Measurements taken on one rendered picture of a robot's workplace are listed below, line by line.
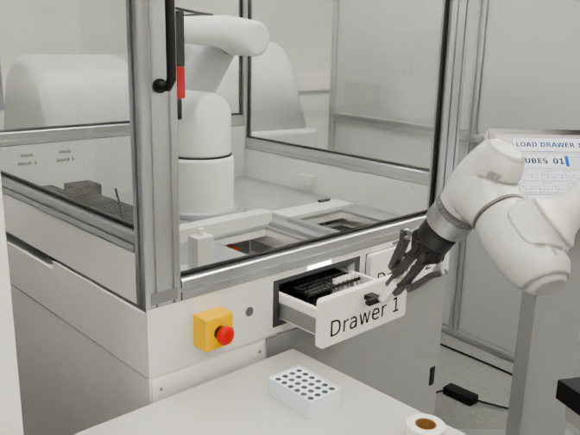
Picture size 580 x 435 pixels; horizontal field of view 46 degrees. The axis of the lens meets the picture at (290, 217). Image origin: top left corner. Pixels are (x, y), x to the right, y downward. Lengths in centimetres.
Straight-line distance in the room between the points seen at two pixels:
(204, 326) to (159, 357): 11
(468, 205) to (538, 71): 194
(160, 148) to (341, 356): 79
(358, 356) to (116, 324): 68
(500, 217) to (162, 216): 61
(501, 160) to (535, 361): 128
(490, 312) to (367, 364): 163
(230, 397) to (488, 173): 66
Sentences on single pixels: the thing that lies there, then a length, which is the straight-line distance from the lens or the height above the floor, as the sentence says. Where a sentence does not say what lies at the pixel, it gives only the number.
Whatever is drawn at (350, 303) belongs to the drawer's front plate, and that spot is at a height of 90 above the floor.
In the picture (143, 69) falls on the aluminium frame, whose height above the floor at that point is 140.
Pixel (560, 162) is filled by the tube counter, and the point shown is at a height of 111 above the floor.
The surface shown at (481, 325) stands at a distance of 350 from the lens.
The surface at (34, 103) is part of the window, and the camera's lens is 169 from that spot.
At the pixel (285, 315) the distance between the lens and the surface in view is 154.
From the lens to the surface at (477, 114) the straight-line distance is 332.
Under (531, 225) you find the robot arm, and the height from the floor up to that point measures 117.
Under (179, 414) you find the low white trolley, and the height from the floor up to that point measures 76.
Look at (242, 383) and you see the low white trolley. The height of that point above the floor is 76.
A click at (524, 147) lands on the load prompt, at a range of 222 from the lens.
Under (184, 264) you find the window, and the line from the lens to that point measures 137.
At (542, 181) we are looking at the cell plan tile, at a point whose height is 106.
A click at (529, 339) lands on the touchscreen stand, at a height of 52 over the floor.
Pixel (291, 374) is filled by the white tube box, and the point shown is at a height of 79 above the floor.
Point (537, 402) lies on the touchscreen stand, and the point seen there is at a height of 29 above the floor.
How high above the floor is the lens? 146
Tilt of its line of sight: 15 degrees down
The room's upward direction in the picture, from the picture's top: 1 degrees clockwise
